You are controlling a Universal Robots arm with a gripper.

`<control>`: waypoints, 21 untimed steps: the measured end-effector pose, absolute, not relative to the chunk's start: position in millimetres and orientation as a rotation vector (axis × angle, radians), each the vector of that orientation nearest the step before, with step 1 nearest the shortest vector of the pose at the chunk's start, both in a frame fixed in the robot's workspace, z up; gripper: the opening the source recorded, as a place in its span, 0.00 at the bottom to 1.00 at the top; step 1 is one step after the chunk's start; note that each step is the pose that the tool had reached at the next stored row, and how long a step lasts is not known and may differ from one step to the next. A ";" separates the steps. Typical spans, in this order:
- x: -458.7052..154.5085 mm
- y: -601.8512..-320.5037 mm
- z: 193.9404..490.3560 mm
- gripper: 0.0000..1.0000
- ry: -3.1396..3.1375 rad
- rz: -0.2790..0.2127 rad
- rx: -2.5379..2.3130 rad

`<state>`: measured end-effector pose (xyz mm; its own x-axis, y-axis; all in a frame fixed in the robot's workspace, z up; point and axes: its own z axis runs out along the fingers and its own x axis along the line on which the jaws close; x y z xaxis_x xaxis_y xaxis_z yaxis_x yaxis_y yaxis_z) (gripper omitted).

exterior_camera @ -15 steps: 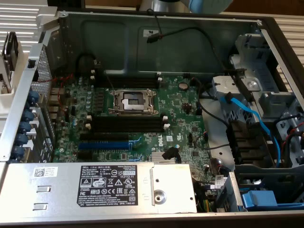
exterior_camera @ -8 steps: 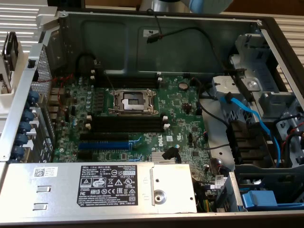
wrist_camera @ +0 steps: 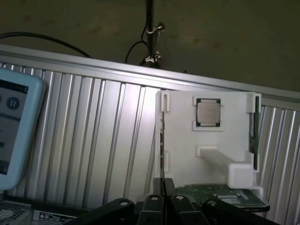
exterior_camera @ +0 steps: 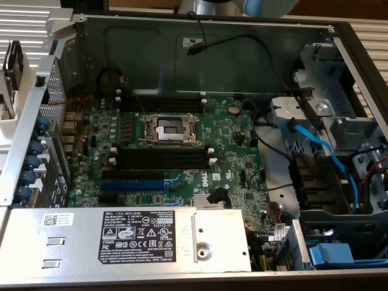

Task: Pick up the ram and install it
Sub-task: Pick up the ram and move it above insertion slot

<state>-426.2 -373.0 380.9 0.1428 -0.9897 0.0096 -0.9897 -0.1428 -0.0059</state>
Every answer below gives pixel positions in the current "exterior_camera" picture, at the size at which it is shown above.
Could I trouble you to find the black RAM slot white latches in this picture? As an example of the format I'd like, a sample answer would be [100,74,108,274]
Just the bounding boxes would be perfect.
[108,156,218,170]
[116,88,207,99]
[109,147,216,159]
[116,97,209,109]

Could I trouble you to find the silver CPU socket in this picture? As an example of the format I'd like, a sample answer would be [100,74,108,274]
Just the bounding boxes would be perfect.
[138,113,204,149]

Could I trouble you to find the green Dell motherboard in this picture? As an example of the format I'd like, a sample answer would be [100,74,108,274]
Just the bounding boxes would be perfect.
[65,95,273,243]

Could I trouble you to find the silver finned heatsink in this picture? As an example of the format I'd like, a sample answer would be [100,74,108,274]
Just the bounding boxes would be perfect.
[193,193,227,209]

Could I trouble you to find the long black expansion slot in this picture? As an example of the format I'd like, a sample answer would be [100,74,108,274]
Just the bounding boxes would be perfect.
[101,169,167,180]

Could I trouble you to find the thin raised locking lever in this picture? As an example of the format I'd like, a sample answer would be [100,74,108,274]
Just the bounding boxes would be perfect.
[133,90,147,118]

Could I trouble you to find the blue expansion slot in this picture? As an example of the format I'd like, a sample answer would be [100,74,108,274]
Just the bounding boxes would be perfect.
[99,180,167,192]

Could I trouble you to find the open grey metal PC case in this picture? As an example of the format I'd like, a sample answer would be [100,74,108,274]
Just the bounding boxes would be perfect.
[0,13,388,287]

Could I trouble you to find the short black expansion slot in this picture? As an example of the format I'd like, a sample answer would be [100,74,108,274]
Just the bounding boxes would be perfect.
[97,193,119,205]

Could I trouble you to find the silver rear port housing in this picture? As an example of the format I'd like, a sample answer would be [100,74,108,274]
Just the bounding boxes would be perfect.
[60,129,78,152]
[61,111,88,129]

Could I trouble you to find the grey metal disk bay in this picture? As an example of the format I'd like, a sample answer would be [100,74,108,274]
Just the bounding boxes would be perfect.
[269,42,388,215]

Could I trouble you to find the silver power supply unit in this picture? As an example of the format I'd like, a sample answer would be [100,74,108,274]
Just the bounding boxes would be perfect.
[0,207,253,281]

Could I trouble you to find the blue plastic drive latch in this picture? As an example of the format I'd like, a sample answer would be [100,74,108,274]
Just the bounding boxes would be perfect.
[308,242,388,270]

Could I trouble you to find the white parts rack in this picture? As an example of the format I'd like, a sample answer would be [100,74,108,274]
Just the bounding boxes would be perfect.
[0,57,32,149]

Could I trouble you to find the black hard disk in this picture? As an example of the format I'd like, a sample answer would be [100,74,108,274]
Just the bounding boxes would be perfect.
[2,40,24,91]

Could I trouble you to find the black wire plug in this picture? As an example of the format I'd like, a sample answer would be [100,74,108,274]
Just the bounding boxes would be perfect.
[206,187,230,204]

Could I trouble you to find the thin black wire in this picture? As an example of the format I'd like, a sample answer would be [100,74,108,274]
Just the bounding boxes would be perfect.
[241,98,293,166]

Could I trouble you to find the black looped wire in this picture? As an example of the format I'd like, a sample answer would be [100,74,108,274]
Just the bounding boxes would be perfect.
[96,68,130,99]

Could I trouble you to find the black wire with plug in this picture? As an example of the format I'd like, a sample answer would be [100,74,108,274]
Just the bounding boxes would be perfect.
[186,10,287,89]

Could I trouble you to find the blue flat wire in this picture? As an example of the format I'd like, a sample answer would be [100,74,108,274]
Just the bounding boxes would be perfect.
[280,120,361,215]

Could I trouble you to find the red black twisted wire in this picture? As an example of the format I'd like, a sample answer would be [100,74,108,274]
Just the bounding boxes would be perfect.
[48,93,95,145]

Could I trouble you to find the black flat wire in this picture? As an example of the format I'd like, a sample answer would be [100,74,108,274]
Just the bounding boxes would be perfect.
[281,75,328,133]

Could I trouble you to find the black plastic bracket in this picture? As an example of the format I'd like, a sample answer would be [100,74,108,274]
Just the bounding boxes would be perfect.
[287,153,345,212]

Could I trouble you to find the yellow green wire bundle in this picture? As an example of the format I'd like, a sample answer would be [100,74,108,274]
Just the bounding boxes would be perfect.
[256,253,272,271]

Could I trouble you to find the graphics card with metal bracket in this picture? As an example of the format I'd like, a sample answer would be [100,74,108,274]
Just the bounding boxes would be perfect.
[0,71,15,121]

